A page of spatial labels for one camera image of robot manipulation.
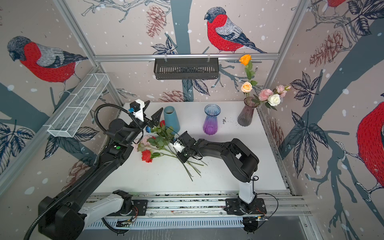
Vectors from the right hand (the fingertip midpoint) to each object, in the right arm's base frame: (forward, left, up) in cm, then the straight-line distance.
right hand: (178, 157), depth 90 cm
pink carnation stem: (+28, -59, +30) cm, 72 cm away
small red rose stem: (+16, +11, +3) cm, 19 cm away
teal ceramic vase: (+17, +4, +16) cm, 24 cm away
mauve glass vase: (+29, -45, +6) cm, 53 cm away
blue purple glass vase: (+19, -20, +11) cm, 30 cm away
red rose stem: (-2, +18, +4) cm, 18 cm away
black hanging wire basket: (+55, -2, +27) cm, 62 cm away
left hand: (+7, +7, +39) cm, 40 cm away
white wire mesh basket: (+13, +52, +32) cm, 62 cm away
